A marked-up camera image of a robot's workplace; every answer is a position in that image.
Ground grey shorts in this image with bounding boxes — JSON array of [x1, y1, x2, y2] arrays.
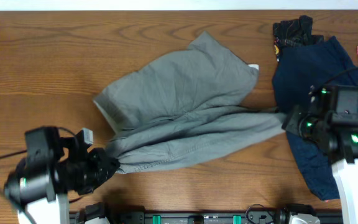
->
[[93, 32, 285, 174]]

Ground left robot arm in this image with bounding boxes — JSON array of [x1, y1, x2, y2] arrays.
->
[[4, 126, 120, 224]]

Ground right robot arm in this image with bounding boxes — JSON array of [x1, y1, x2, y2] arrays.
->
[[282, 85, 358, 223]]

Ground navy blue garment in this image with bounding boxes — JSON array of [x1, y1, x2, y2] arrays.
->
[[272, 35, 358, 202]]

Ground black patterned garment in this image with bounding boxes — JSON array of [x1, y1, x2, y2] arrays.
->
[[273, 15, 324, 62]]

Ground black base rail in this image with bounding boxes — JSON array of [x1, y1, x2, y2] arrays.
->
[[70, 202, 343, 224]]

